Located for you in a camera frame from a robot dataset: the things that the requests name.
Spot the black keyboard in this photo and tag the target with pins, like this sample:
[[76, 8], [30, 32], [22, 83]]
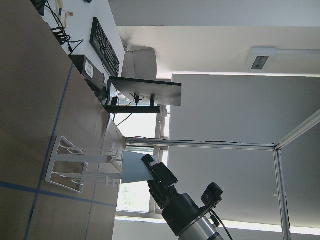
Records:
[[104, 49]]

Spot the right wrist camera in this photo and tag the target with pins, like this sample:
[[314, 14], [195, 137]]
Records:
[[212, 195]]

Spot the light blue cup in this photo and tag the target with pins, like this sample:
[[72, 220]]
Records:
[[134, 169]]

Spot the white chair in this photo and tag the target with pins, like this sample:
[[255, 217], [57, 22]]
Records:
[[140, 64]]

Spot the black computer monitor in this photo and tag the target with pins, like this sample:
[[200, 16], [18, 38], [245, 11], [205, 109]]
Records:
[[148, 95]]

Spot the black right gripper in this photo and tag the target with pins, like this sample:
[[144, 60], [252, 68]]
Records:
[[178, 210]]

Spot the black labelled box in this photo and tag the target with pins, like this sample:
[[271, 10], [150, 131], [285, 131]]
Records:
[[94, 78]]

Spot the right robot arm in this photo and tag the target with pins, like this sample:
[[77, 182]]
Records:
[[200, 229]]

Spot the white wire cup rack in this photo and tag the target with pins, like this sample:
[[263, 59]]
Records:
[[73, 167]]

